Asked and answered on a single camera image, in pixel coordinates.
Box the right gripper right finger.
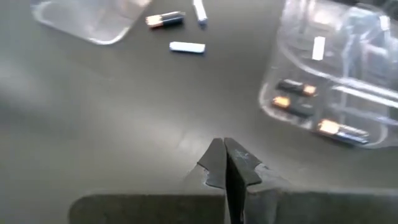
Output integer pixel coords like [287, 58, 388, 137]
[223, 138, 398, 224]

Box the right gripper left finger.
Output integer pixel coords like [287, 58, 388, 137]
[68, 138, 228, 224]

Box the black copper-top battery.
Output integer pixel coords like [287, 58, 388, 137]
[275, 78, 317, 96]
[145, 11, 187, 29]
[271, 95, 315, 119]
[317, 119, 370, 146]

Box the clear plastic bin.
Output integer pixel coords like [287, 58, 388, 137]
[257, 0, 398, 149]
[30, 0, 153, 46]

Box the silver AAA battery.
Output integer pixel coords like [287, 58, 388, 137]
[169, 41, 206, 54]
[192, 0, 208, 26]

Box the white tape label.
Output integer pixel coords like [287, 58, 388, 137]
[312, 35, 326, 62]

